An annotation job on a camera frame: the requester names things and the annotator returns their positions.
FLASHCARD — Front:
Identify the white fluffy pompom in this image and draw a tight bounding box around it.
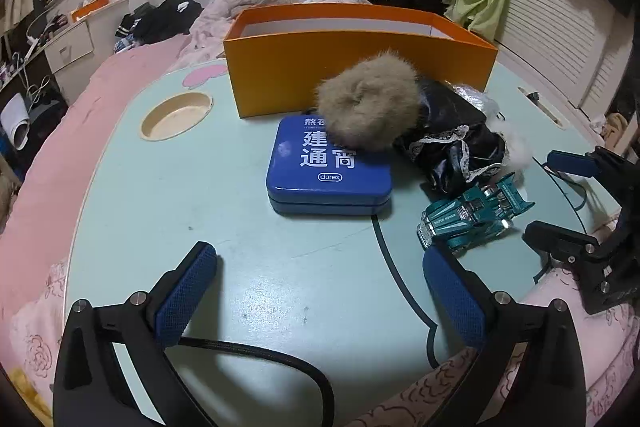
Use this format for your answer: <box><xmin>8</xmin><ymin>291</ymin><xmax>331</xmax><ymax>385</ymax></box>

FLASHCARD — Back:
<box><xmin>487</xmin><ymin>117</ymin><xmax>533</xmax><ymax>174</ymax></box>

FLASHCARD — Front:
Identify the teal toy car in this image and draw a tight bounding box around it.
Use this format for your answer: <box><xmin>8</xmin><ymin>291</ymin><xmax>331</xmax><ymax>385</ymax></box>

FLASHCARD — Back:
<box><xmin>416</xmin><ymin>172</ymin><xmax>535</xmax><ymax>254</ymax></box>

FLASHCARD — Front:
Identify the clear plastic bag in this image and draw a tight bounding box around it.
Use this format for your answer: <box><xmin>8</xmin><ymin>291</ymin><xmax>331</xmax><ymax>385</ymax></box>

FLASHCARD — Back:
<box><xmin>451</xmin><ymin>83</ymin><xmax>500</xmax><ymax>118</ymax></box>

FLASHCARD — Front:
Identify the black satin lace garment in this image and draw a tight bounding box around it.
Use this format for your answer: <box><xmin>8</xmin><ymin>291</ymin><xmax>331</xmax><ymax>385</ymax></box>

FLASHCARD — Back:
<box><xmin>393</xmin><ymin>77</ymin><xmax>506</xmax><ymax>198</ymax></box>

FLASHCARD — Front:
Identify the brown furry scrunchie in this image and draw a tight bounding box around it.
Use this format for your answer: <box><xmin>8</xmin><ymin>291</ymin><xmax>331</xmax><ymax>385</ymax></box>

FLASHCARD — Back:
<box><xmin>316</xmin><ymin>52</ymin><xmax>420</xmax><ymax>152</ymax></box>

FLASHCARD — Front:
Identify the blue tin box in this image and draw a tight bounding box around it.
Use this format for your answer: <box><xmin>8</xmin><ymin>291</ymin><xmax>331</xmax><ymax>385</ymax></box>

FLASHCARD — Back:
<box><xmin>266</xmin><ymin>115</ymin><xmax>393</xmax><ymax>216</ymax></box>

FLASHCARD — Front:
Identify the orange cardboard box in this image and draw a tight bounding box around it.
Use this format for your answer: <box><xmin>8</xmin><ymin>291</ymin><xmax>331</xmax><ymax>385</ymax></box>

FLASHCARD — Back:
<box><xmin>224</xmin><ymin>3</ymin><xmax>498</xmax><ymax>118</ymax></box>

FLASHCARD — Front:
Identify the pink bed blanket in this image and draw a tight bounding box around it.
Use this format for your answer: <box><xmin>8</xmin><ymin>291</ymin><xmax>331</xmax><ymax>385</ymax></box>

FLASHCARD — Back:
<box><xmin>0</xmin><ymin>0</ymin><xmax>640</xmax><ymax>427</ymax></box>

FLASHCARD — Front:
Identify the white slipper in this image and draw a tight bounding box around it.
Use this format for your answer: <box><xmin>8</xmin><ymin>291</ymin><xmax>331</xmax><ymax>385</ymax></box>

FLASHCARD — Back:
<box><xmin>0</xmin><ymin>93</ymin><xmax>30</xmax><ymax>150</ymax></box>

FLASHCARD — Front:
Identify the white drawer cabinet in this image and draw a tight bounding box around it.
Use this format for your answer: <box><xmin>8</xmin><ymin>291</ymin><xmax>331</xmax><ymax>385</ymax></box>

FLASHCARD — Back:
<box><xmin>43</xmin><ymin>0</ymin><xmax>129</xmax><ymax>105</ymax></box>

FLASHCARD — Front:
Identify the black clothes pile left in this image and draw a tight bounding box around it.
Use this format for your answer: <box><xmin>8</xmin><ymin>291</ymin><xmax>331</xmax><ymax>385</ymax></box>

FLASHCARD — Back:
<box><xmin>114</xmin><ymin>0</ymin><xmax>203</xmax><ymax>52</ymax></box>

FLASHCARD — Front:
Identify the orange tissue box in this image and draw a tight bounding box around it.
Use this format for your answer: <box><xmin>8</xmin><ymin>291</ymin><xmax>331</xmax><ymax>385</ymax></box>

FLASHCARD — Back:
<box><xmin>70</xmin><ymin>0</ymin><xmax>111</xmax><ymax>23</ymax></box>

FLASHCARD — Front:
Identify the black cable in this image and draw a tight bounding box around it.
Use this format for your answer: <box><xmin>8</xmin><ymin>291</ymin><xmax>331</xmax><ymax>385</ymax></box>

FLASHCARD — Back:
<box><xmin>167</xmin><ymin>336</ymin><xmax>336</xmax><ymax>427</ymax></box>

